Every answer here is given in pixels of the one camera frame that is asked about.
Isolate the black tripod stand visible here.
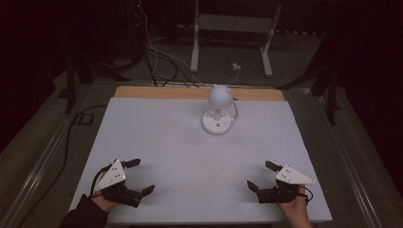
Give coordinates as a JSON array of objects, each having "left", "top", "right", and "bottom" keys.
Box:
[
  {"left": 64, "top": 47, "right": 145, "bottom": 115},
  {"left": 275, "top": 61, "right": 345, "bottom": 126}
]

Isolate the person's left hand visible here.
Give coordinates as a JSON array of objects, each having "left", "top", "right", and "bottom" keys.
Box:
[{"left": 91, "top": 192, "right": 119, "bottom": 214}]

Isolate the white desk lamp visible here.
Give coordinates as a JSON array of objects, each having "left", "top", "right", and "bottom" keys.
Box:
[{"left": 201, "top": 83, "right": 235, "bottom": 136}]

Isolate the white lamp cable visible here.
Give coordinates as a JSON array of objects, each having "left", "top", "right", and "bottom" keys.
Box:
[{"left": 230, "top": 98, "right": 239, "bottom": 123}]

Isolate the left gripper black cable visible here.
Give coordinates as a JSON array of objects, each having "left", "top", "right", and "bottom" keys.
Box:
[{"left": 89, "top": 164, "right": 113, "bottom": 199}]

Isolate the wooden table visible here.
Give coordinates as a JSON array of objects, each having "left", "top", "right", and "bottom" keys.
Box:
[{"left": 113, "top": 85, "right": 286, "bottom": 103}]

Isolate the white metal stand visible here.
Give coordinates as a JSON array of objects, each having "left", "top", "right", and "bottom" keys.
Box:
[{"left": 189, "top": 0, "right": 283, "bottom": 78}]

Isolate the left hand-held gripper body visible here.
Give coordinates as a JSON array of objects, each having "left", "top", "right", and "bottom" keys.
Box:
[{"left": 93, "top": 159, "right": 144, "bottom": 209}]

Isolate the black square floor plate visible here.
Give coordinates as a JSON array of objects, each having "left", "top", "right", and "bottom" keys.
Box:
[{"left": 76, "top": 112, "right": 95, "bottom": 126}]

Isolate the white table mat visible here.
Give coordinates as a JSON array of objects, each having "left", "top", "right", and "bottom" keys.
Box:
[{"left": 68, "top": 96, "right": 334, "bottom": 224}]

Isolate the black cable bundle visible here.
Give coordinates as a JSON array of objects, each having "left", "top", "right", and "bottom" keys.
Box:
[{"left": 142, "top": 44, "right": 201, "bottom": 88}]

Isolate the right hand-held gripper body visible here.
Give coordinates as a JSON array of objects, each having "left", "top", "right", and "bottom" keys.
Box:
[{"left": 257, "top": 164, "right": 317, "bottom": 204}]

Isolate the thick black floor cable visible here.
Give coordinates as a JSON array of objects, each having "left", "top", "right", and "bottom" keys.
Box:
[{"left": 17, "top": 104, "right": 108, "bottom": 228}]

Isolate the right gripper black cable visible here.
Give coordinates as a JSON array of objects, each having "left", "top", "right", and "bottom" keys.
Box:
[{"left": 297, "top": 185, "right": 315, "bottom": 204}]

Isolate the thin white floor cable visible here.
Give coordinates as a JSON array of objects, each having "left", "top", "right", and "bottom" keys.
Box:
[{"left": 137, "top": 0, "right": 203, "bottom": 85}]

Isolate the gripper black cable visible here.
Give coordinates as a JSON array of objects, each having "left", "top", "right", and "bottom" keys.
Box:
[
  {"left": 297, "top": 185, "right": 315, "bottom": 204},
  {"left": 89, "top": 164, "right": 113, "bottom": 199}
]

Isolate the person's right hand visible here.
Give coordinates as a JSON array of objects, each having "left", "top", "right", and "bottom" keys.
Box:
[{"left": 278, "top": 184, "right": 314, "bottom": 228}]

